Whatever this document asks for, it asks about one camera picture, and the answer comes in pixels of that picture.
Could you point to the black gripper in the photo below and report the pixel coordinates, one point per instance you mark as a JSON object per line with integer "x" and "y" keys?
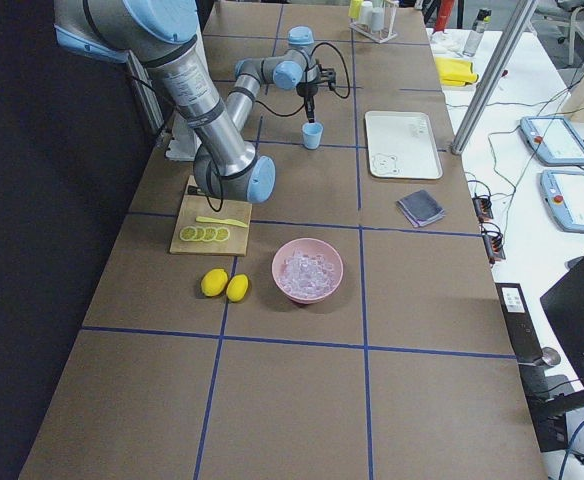
{"x": 305, "y": 91}

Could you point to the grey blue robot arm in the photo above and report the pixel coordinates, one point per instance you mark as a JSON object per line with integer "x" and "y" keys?
{"x": 163, "y": 36}

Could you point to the light blue paper cup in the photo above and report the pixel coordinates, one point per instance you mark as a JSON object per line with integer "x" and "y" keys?
{"x": 312, "y": 135}

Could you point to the white upturned cup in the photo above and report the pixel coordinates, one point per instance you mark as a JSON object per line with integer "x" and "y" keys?
{"x": 365, "y": 12}
{"x": 377, "y": 21}

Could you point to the yellow upturned cup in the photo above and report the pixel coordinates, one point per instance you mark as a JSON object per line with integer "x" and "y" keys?
{"x": 355, "y": 9}

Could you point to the pile of clear ice cubes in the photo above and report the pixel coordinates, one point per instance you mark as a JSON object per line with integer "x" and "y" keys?
{"x": 307, "y": 276}

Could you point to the white bear serving tray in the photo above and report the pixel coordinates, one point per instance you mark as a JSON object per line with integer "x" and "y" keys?
{"x": 401, "y": 145}

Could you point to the yellow plastic knife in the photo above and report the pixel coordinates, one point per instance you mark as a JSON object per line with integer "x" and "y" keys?
{"x": 218, "y": 221}

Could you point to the yellow cloth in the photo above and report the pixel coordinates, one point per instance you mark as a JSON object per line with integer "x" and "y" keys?
{"x": 455, "y": 72}

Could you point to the white cloth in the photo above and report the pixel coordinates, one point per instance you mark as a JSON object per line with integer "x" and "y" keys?
{"x": 442, "y": 43}

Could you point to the folded grey purple cloth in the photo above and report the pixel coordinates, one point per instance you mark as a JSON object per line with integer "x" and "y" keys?
{"x": 420, "y": 208}

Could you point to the bamboo cutting board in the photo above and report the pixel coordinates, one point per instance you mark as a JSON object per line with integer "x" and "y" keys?
{"x": 192, "y": 206}

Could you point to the pink bowl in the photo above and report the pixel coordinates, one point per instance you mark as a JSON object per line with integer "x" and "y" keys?
{"x": 312, "y": 246}

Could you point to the clear water bottle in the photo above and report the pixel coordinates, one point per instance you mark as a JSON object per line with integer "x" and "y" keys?
{"x": 475, "y": 35}

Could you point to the yellow lemon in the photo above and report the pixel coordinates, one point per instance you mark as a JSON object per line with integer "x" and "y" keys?
{"x": 237, "y": 288}
{"x": 214, "y": 282}

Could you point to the blue teach pendant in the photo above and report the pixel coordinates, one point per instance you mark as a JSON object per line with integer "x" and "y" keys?
{"x": 553, "y": 140}
{"x": 563, "y": 192}

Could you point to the grey office chair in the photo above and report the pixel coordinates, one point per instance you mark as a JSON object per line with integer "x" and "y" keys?
{"x": 575, "y": 11}

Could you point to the black box with label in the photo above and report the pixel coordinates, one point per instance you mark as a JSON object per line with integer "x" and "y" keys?
{"x": 523, "y": 337}

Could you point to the white wire cup rack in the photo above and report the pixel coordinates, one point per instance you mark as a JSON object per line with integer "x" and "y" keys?
{"x": 388, "y": 32}

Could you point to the black cable connector block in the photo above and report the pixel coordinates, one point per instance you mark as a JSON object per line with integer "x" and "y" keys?
{"x": 483, "y": 208}
{"x": 493, "y": 240}

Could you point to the aluminium frame post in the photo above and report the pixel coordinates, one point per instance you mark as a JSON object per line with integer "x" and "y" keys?
{"x": 504, "y": 49}

